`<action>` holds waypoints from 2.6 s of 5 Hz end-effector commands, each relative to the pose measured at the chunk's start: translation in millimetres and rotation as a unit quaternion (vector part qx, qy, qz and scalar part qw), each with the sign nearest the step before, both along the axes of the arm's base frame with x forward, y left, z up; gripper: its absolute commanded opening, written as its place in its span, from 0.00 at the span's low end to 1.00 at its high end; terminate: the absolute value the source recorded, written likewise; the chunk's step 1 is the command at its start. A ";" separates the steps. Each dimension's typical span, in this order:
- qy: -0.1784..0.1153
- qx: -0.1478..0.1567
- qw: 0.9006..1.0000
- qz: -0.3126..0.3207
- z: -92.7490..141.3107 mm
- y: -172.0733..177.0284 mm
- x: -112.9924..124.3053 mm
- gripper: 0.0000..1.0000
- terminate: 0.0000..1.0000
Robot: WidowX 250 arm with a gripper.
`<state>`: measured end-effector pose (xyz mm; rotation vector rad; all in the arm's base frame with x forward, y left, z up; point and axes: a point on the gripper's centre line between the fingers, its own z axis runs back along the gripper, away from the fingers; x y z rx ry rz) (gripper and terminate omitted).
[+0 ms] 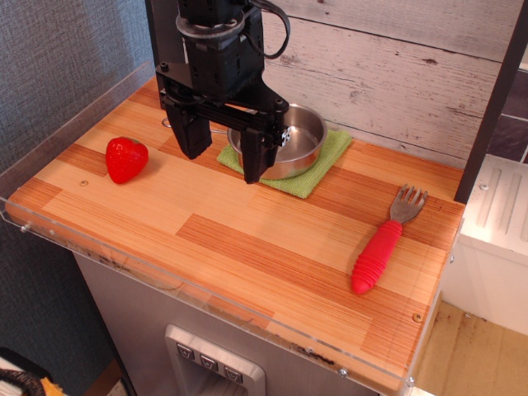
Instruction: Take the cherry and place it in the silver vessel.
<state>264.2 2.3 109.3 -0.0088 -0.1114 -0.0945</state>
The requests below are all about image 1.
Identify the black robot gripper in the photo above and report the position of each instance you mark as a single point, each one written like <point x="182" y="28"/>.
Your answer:
<point x="225" y="61"/>

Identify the red toy strawberry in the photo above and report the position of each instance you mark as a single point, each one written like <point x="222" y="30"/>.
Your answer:
<point x="125" y="159"/>

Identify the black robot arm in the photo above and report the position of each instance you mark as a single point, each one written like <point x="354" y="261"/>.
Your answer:
<point x="221" y="81"/>

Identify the small steel saucepan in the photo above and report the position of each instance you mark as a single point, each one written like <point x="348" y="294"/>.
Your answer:
<point x="298" y="131"/>

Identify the green cloth mat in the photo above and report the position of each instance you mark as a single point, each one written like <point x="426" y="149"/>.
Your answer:
<point x="303" y="185"/>

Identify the clear acrylic table guard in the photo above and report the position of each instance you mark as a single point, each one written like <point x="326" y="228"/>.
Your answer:
<point x="274" y="264"/>

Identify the silver toy fridge cabinet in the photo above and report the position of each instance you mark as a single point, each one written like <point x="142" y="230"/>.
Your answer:
<point x="136" y="316"/>

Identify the grey dispenser button panel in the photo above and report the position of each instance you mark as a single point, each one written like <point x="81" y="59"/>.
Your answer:
<point x="203" y="368"/>

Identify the white toy sink unit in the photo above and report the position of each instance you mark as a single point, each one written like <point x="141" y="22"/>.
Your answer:
<point x="487" y="272"/>

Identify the dark woven basket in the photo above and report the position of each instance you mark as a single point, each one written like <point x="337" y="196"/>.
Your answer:
<point x="20" y="376"/>

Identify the dark vertical post left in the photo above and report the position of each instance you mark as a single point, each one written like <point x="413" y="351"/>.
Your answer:
<point x="166" y="41"/>

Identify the dark vertical post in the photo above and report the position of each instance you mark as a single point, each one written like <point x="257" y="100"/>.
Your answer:
<point x="166" y="41"/>
<point x="498" y="98"/>

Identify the fork with red handle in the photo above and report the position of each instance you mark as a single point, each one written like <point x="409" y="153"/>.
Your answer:
<point x="374" y="258"/>

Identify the dark vertical post right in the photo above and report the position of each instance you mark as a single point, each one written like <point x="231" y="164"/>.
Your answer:
<point x="498" y="98"/>

